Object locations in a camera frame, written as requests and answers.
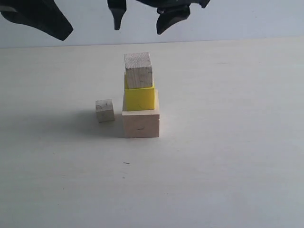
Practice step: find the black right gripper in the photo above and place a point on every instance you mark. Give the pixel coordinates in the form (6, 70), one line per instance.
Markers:
(170, 11)

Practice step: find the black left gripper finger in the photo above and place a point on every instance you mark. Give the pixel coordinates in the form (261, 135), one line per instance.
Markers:
(43, 15)

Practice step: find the medium natural wooden cube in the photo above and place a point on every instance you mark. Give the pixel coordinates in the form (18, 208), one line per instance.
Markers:
(138, 70)

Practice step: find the yellow cube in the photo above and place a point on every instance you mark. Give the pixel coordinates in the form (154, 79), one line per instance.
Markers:
(139, 99)

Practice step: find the small natural wooden cube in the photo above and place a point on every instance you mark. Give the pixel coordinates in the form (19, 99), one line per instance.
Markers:
(104, 110)

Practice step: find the large pale wooden cube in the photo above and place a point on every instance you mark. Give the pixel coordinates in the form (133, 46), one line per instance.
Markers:
(143, 123)

